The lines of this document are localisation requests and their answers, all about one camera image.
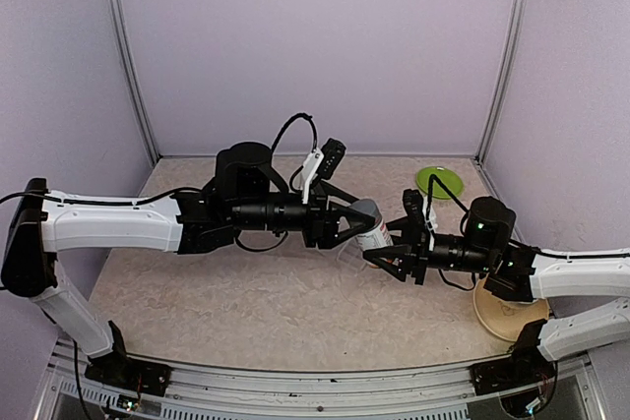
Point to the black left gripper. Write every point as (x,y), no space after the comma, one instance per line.
(326,233)

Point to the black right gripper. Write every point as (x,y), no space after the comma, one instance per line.
(413,255)

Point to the orange grey-capped pill bottle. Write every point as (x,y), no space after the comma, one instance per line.
(378,235)

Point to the clear plastic pill organizer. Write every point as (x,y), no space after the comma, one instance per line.
(352,266)

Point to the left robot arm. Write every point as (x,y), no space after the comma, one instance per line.
(245,194)

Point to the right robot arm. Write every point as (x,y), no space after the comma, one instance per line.
(516,272)

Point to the green plate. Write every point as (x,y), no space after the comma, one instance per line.
(447,184)

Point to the beige plate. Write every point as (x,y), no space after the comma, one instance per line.
(505,319)

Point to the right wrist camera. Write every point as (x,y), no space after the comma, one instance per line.
(421,224)

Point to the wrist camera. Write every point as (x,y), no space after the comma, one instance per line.
(421,224)
(319,165)

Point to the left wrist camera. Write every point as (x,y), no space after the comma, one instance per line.
(319,165)

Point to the front aluminium rail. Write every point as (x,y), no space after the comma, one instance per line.
(210,392)

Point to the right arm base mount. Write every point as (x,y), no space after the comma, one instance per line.
(524,365)

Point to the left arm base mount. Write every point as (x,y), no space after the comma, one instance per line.
(118,370)

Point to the right aluminium frame post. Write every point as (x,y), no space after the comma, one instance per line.
(508,57)

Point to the aluminium frame post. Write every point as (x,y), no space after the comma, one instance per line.
(139,109)
(508,57)

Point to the left aluminium frame post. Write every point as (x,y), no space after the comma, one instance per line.
(139,109)

